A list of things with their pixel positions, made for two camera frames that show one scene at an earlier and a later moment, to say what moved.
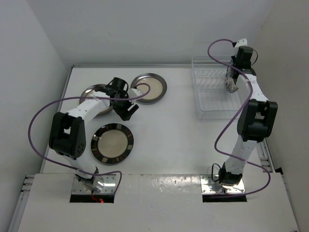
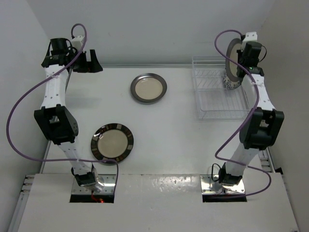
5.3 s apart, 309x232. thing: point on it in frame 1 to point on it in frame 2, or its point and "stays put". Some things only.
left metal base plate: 109,182 stays put
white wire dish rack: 213,101 stays put
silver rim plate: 91,92 to 231,52
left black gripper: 125,115 to 92,66
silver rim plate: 158,87 stays put
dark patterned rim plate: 112,143 stays put
